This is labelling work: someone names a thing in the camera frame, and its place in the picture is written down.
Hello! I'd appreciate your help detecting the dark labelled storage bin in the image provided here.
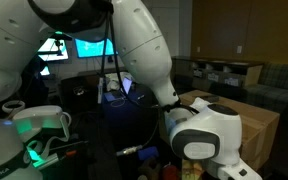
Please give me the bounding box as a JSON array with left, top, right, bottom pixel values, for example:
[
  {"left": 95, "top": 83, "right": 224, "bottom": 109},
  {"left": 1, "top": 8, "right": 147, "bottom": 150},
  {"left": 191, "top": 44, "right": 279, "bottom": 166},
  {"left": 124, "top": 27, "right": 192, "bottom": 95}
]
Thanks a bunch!
[
  {"left": 192, "top": 68, "right": 204, "bottom": 79},
  {"left": 206, "top": 70, "right": 221, "bottom": 83},
  {"left": 223, "top": 75, "right": 241, "bottom": 88}
]

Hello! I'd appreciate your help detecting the wooden shelf cabinet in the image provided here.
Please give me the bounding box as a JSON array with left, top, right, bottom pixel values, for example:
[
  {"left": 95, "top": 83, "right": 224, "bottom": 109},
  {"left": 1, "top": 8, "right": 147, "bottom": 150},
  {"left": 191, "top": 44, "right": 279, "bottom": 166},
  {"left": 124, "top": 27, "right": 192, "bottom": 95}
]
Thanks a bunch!
[{"left": 171, "top": 55, "right": 264, "bottom": 89}]

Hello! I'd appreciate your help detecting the large wall display screen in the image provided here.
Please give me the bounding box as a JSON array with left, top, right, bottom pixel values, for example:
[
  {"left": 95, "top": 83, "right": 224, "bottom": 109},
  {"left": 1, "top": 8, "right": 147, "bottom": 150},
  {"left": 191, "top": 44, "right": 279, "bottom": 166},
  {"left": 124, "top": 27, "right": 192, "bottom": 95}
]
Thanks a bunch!
[{"left": 75, "top": 38, "right": 119, "bottom": 59}]

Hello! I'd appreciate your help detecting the bar clamp with orange handle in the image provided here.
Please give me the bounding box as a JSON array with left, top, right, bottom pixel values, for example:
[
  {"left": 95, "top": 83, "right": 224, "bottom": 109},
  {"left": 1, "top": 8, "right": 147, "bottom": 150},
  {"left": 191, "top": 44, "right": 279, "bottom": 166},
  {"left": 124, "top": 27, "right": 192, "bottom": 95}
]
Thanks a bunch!
[{"left": 33, "top": 139, "right": 89, "bottom": 170}]

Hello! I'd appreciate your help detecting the large brown cardboard box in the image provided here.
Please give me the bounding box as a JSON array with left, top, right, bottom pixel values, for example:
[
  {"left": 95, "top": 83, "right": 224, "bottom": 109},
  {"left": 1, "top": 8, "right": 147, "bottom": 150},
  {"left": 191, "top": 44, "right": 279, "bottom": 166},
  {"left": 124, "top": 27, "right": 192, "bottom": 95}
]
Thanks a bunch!
[{"left": 178, "top": 89, "right": 281, "bottom": 172}]

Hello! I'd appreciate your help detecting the white crumpled cloth pile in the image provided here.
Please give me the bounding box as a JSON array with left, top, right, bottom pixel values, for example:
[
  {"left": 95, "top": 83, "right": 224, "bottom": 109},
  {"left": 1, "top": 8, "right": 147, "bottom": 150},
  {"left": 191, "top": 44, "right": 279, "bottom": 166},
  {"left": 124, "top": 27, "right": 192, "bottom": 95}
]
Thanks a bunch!
[{"left": 105, "top": 71, "right": 134, "bottom": 91}]

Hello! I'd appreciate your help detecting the thin white desk cable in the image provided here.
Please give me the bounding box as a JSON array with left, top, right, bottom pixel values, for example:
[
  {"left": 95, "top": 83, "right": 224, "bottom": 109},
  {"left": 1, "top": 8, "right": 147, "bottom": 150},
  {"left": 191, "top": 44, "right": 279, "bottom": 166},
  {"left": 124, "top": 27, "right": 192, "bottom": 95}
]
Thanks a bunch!
[{"left": 110, "top": 94, "right": 146, "bottom": 109}]

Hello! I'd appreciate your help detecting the orange plush toy with tag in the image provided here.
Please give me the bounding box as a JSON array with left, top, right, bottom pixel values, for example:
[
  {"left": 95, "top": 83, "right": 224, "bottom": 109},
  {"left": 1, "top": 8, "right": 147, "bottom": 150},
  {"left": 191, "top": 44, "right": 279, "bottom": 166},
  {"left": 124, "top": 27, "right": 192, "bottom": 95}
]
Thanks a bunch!
[{"left": 161, "top": 164, "right": 181, "bottom": 180}]

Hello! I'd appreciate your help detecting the black camera on stand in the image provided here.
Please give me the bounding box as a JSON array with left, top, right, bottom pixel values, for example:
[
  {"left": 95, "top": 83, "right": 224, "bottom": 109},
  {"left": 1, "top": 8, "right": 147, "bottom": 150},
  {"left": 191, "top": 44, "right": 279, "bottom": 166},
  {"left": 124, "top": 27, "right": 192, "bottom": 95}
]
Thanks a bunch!
[{"left": 48, "top": 31, "right": 73, "bottom": 57}]

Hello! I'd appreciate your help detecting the plaid sofa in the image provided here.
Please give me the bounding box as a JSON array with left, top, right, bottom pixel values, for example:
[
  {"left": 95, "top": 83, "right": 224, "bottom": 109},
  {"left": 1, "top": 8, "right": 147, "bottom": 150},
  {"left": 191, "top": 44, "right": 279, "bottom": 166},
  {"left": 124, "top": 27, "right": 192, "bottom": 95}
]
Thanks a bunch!
[{"left": 243, "top": 63, "right": 288, "bottom": 112}]

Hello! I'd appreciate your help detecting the small lit monitor screen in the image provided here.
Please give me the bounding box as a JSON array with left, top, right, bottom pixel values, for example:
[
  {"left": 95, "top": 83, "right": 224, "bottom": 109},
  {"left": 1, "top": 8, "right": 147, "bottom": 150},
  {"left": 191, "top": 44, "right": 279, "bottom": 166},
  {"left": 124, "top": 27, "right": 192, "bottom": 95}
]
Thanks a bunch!
[{"left": 37, "top": 37, "right": 69, "bottom": 76}]

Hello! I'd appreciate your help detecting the brown plush toy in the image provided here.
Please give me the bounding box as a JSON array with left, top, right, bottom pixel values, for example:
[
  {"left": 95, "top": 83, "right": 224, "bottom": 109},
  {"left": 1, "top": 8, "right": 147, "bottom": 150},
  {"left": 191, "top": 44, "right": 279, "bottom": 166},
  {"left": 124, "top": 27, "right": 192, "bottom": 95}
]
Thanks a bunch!
[{"left": 139, "top": 157, "right": 162, "bottom": 180}]

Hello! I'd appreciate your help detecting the white coiled cable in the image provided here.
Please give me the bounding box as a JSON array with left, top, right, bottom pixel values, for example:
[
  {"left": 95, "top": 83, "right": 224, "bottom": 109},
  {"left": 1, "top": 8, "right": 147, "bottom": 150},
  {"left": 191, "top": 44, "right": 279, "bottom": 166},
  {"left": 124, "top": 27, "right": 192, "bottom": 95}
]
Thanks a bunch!
[{"left": 72, "top": 85, "right": 86, "bottom": 97}]

